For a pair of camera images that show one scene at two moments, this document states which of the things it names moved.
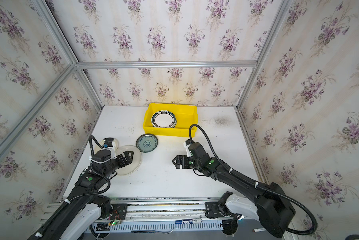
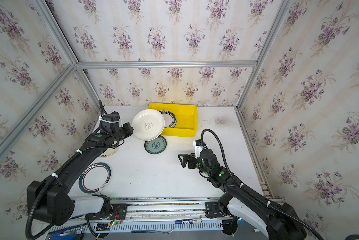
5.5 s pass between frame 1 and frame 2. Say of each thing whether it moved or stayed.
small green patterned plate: moved
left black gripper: moved
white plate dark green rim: stayed
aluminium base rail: stayed
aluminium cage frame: stayed
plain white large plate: moved
